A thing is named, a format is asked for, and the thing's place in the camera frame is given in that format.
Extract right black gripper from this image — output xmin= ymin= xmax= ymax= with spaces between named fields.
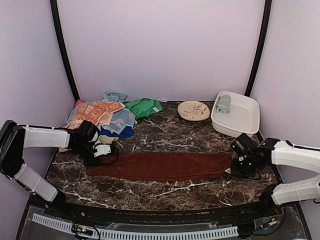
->
xmin=231 ymin=155 xmax=258 ymax=179

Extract dark red towel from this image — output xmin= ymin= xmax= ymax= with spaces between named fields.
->
xmin=86 ymin=152 xmax=232 ymax=182

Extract mint green panda towel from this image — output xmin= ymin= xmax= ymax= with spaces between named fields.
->
xmin=215 ymin=95 xmax=231 ymax=114

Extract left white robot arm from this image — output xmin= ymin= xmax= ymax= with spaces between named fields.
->
xmin=0 ymin=120 xmax=99 ymax=218

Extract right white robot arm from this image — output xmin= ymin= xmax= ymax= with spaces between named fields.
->
xmin=230 ymin=133 xmax=320 ymax=217

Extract white yellow patterned towel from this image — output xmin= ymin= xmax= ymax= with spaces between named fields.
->
xmin=58 ymin=135 xmax=120 ymax=153

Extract orange pink patterned towel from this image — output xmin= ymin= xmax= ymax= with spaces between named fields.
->
xmin=65 ymin=101 xmax=125 ymax=129

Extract white plastic tub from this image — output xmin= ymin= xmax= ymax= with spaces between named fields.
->
xmin=210 ymin=91 xmax=260 ymax=138

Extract royal blue towel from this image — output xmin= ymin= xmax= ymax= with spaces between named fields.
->
xmin=99 ymin=126 xmax=135 ymax=139

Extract blue orange patterned towel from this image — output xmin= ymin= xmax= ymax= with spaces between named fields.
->
xmin=97 ymin=108 xmax=136 ymax=134

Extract light blue towel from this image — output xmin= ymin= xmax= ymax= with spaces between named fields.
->
xmin=102 ymin=91 xmax=128 ymax=103

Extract bright green towel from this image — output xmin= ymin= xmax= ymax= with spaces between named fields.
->
xmin=125 ymin=98 xmax=163 ymax=119

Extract beige bird ceramic plate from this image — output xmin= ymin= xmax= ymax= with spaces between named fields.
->
xmin=177 ymin=100 xmax=211 ymax=122

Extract small green circuit board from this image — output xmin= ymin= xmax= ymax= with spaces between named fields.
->
xmin=71 ymin=225 xmax=94 ymax=237

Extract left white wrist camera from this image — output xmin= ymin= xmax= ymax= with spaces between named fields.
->
xmin=93 ymin=143 xmax=112 ymax=158

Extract black camera cable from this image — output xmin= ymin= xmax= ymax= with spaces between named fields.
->
xmin=98 ymin=144 xmax=120 ymax=166

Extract black front table rail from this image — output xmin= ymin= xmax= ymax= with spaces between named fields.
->
xmin=45 ymin=202 xmax=275 ymax=225

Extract right black frame post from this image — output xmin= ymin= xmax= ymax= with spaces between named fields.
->
xmin=244 ymin=0 xmax=272 ymax=97

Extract black frame post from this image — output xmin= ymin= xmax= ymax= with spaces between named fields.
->
xmin=50 ymin=0 xmax=80 ymax=102
xmin=244 ymin=0 xmax=272 ymax=97

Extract white slotted cable duct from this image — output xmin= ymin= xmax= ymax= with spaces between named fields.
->
xmin=31 ymin=213 xmax=239 ymax=240

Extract left black frame post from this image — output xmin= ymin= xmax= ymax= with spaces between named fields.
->
xmin=50 ymin=0 xmax=80 ymax=102

